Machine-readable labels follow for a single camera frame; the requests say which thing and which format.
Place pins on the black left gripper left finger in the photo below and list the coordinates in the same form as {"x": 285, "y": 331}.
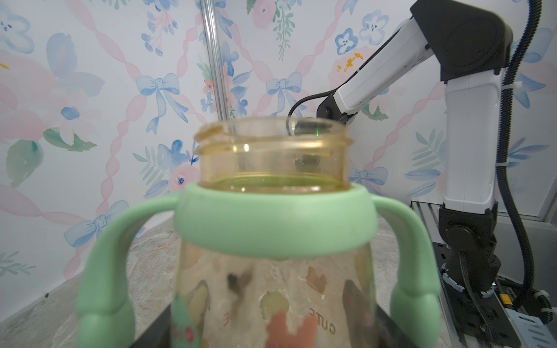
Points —
{"x": 158, "y": 334}

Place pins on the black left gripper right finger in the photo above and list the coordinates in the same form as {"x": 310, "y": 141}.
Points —
{"x": 368, "y": 324}

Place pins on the amber baby bottle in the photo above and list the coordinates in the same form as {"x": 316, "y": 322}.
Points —
{"x": 270, "y": 234}

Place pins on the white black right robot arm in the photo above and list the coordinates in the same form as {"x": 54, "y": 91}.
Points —
{"x": 472, "y": 46}

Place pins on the aluminium corner post left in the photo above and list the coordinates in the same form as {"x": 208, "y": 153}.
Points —
{"x": 210, "y": 22}

